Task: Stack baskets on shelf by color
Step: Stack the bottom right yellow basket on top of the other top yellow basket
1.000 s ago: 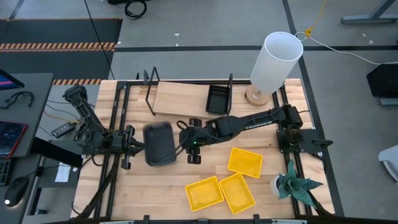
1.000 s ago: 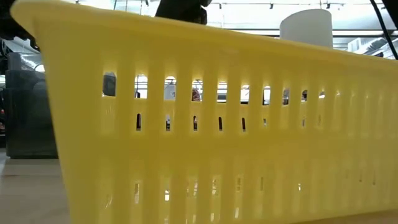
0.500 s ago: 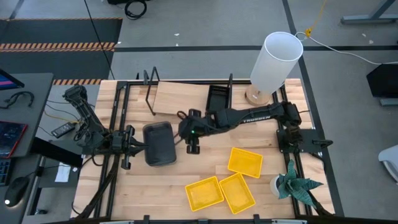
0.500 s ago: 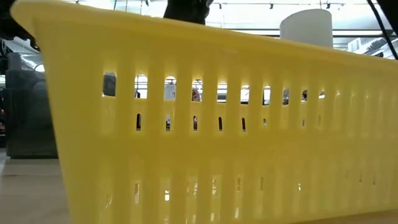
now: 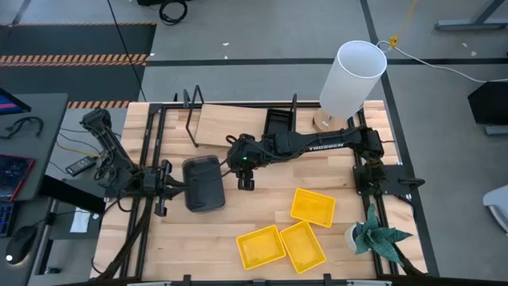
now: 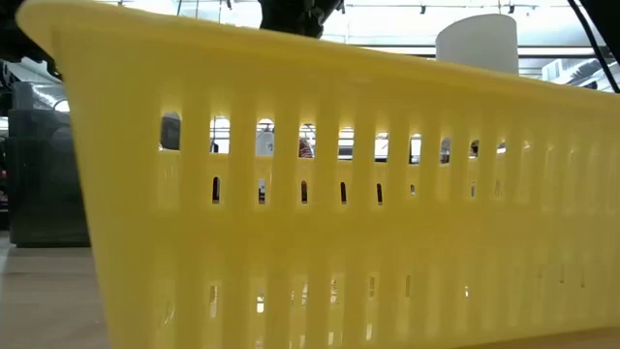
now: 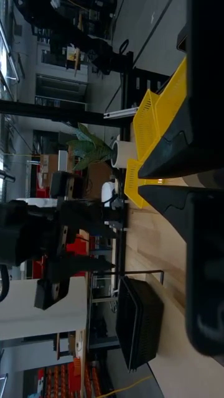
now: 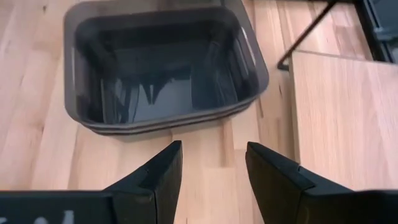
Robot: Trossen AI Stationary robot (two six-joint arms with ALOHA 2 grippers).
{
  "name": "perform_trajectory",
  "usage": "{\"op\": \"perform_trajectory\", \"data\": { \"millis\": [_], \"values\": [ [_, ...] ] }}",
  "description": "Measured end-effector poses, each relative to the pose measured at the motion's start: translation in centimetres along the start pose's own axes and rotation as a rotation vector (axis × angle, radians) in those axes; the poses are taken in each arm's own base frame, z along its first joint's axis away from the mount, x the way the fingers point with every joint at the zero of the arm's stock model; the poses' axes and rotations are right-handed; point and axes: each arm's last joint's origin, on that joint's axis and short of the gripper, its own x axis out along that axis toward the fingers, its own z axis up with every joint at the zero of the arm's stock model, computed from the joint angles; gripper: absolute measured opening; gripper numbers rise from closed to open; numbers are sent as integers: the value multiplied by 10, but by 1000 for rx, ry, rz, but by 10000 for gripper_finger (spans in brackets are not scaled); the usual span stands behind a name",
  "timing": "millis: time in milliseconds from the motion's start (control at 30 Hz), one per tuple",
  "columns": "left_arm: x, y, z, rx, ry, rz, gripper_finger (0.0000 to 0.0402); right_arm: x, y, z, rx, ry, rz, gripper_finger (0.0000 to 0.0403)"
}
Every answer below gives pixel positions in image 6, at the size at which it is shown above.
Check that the dark grey translucent basket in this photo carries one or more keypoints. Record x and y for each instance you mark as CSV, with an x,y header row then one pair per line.
x,y
43,194

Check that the white lamp with wooden base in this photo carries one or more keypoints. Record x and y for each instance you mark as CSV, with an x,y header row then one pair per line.
x,y
477,43

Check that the yellow plastic basket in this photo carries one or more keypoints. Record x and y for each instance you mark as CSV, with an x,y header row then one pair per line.
x,y
339,232

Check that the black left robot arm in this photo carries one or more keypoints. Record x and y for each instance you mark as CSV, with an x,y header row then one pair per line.
x,y
12,24

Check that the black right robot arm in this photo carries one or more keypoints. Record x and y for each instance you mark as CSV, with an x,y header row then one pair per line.
x,y
605,14

